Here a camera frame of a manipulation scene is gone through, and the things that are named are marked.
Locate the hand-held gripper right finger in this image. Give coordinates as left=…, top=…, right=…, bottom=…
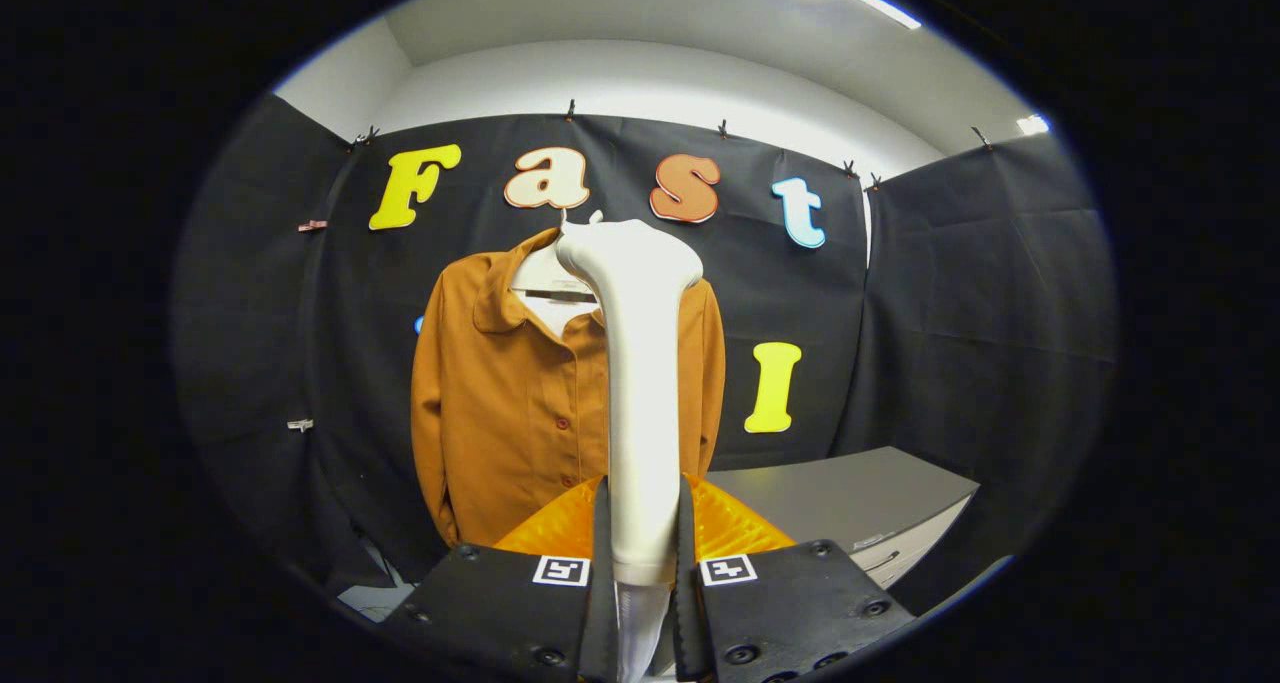
left=675, top=475, right=916, bottom=683

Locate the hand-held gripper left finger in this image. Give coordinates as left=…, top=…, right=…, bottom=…
left=380, top=475, right=619, bottom=683

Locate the white garment steamer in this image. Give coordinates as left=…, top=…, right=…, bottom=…
left=555, top=218, right=704, bottom=586

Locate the orange button-up shirt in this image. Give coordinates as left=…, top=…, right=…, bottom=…
left=411, top=228, right=727, bottom=549

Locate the grey cabinet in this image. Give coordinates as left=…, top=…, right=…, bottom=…
left=705, top=447, right=981, bottom=589

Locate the white mannequin torso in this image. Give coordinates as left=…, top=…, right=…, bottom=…
left=510, top=210, right=606, bottom=336

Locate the black backdrop cloth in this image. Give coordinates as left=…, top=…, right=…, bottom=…
left=170, top=93, right=1118, bottom=604

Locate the row of black clips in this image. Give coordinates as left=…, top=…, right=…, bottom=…
left=350, top=99, right=996, bottom=192

